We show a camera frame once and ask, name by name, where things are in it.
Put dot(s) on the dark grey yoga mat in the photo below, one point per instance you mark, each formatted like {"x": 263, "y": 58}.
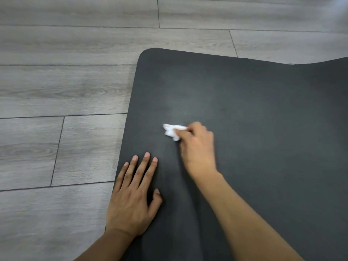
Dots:
{"x": 272, "y": 119}

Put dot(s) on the white wipe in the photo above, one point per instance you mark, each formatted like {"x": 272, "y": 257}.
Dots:
{"x": 171, "y": 130}

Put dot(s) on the person's right forearm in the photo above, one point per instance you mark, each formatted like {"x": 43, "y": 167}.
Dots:
{"x": 244, "y": 222}

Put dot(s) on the person's right hand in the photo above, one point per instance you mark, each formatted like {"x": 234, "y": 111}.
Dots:
{"x": 197, "y": 152}

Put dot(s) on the person's left hand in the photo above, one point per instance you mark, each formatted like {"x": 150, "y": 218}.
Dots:
{"x": 129, "y": 203}

